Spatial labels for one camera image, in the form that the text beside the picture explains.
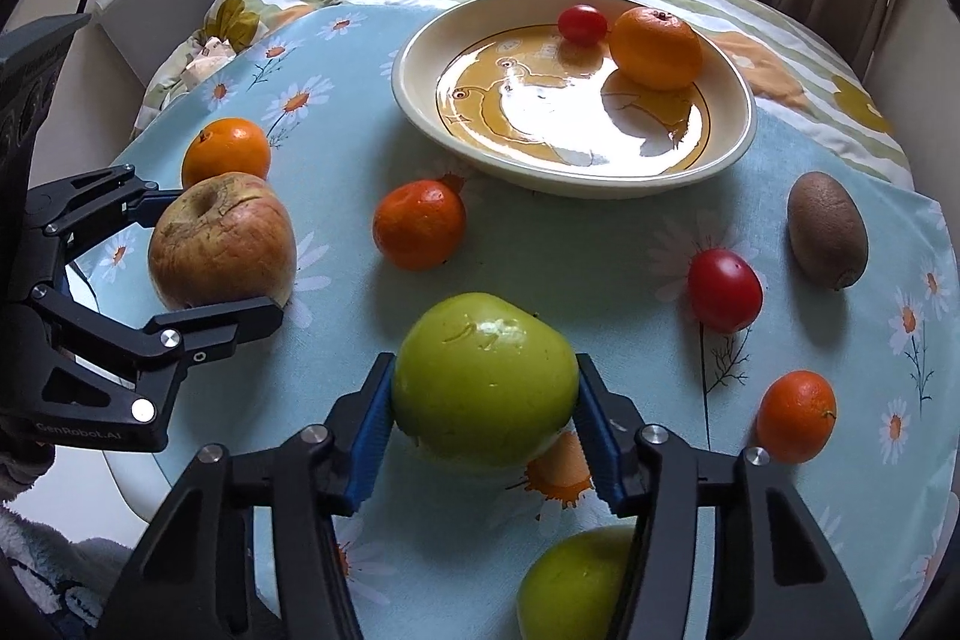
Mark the red yellow apple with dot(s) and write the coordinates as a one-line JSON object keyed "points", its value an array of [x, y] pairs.
{"points": [[221, 242]]}

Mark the cream yellow plate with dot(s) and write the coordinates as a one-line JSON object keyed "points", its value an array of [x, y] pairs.
{"points": [[555, 108]]}

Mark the fuzzy grey cloth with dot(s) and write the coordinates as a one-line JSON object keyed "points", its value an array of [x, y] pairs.
{"points": [[67, 572]]}

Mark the deep orange tangerine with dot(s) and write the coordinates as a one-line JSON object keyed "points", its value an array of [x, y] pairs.
{"points": [[416, 227]]}

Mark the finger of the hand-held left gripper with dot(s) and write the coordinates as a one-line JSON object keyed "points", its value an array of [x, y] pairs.
{"points": [[187, 332], [112, 197]]}

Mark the oblong red tomato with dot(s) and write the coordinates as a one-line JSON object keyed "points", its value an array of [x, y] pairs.
{"points": [[724, 291]]}

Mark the round red cherry tomato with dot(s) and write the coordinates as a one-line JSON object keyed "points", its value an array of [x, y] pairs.
{"points": [[583, 25]]}

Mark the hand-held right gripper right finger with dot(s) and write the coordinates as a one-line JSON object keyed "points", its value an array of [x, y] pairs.
{"points": [[600, 445]]}

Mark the large orange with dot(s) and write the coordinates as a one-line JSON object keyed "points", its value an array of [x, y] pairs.
{"points": [[656, 48]]}

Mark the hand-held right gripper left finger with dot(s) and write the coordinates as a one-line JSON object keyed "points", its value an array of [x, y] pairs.
{"points": [[371, 445]]}

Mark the green lime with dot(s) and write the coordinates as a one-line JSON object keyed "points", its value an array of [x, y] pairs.
{"points": [[484, 377], [570, 587]]}

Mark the small orange tangerine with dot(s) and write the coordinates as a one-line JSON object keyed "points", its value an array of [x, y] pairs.
{"points": [[795, 419]]}

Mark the light blue daisy tablecloth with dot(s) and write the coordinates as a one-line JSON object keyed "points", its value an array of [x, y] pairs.
{"points": [[600, 250]]}

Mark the brown kiwi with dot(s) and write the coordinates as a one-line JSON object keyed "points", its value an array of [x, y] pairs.
{"points": [[825, 231]]}

